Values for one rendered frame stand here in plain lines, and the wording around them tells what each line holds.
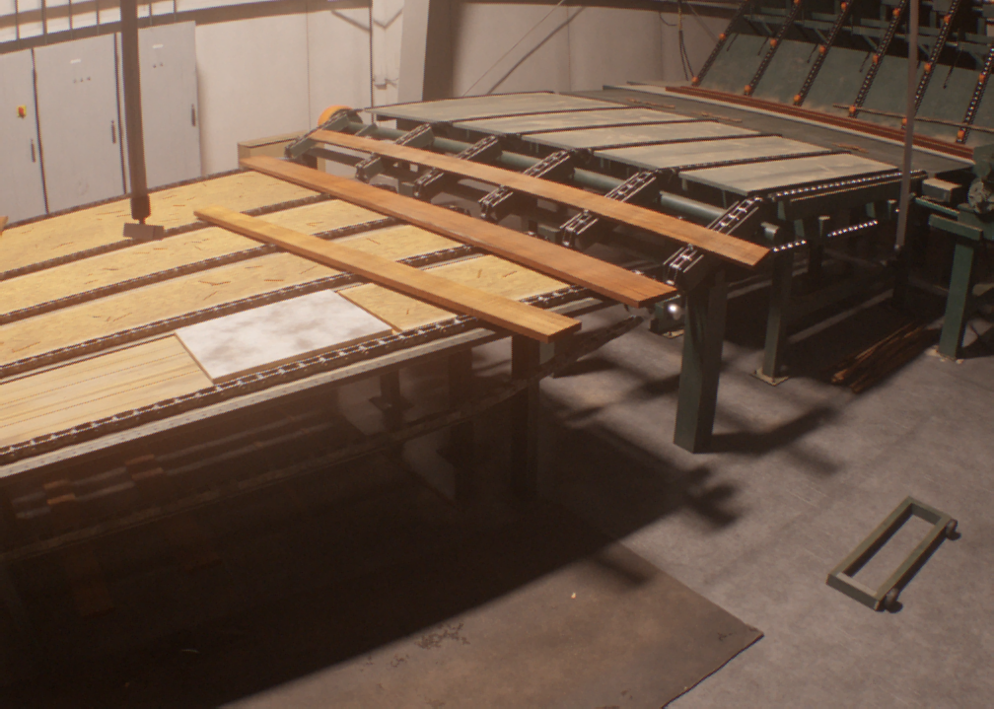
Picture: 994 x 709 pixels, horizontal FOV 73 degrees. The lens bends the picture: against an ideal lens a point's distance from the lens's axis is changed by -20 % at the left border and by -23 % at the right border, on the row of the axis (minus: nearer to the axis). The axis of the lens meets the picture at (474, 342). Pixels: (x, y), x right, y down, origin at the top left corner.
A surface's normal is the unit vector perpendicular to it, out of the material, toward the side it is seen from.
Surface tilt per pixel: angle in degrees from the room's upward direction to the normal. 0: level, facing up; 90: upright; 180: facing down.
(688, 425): 90
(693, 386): 90
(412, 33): 99
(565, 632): 0
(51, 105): 90
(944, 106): 47
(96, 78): 90
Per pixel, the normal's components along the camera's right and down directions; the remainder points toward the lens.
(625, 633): -0.02, -0.92
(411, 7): 0.57, 0.45
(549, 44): 0.55, 0.26
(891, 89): -0.61, -0.46
